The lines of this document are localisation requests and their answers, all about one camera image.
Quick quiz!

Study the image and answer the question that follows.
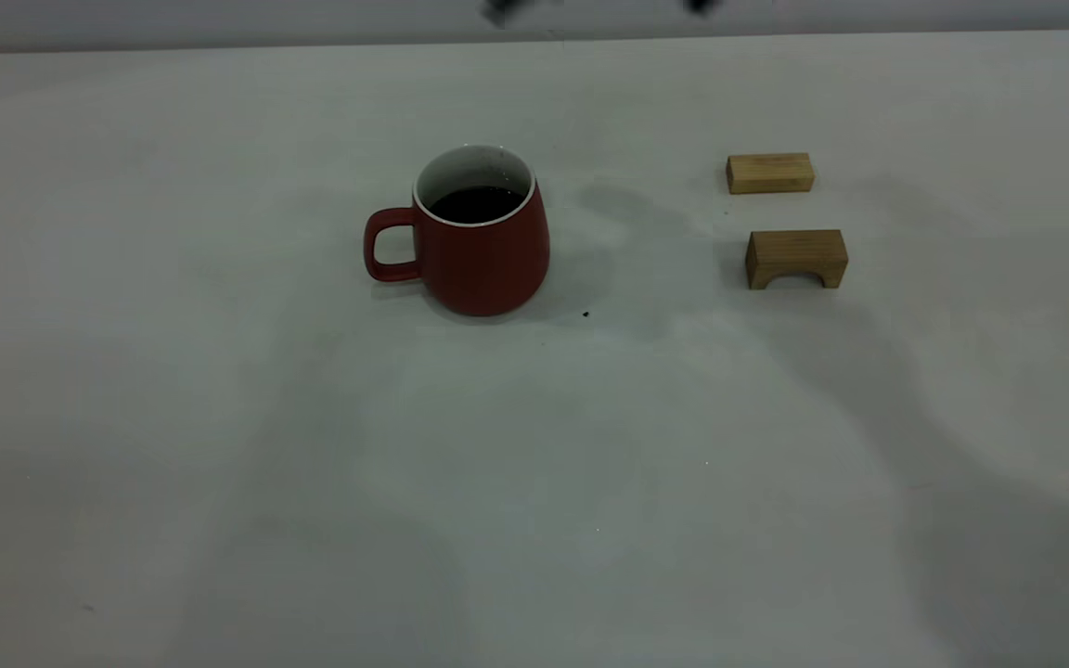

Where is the red ceramic mug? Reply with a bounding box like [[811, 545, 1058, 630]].
[[364, 144, 551, 318]]

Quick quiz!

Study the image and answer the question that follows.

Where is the dark coffee liquid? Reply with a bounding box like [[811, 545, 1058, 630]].
[[430, 186, 524, 225]]

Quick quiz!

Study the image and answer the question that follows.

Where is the flat wooden block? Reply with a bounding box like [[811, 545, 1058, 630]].
[[726, 153, 815, 196]]

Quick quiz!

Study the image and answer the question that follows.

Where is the arched wooden block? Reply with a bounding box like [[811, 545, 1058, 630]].
[[744, 229, 849, 291]]

